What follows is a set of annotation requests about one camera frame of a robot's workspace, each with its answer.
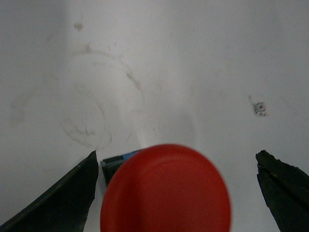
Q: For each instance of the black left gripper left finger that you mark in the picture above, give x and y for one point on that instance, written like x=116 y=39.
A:
x=64 y=206

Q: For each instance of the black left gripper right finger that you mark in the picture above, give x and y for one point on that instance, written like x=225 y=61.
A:
x=285 y=189

